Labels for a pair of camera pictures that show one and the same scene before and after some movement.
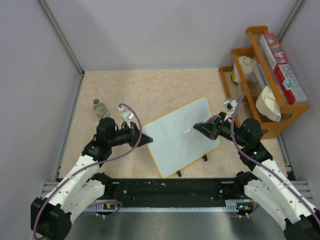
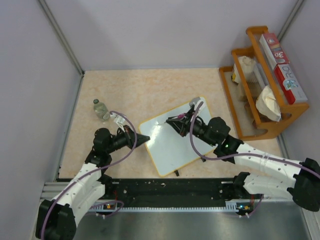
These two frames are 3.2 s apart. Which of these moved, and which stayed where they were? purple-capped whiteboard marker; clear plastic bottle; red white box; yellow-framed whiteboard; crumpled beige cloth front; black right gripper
Moved: purple-capped whiteboard marker; black right gripper
Stayed: yellow-framed whiteboard; crumpled beige cloth front; red white box; clear plastic bottle
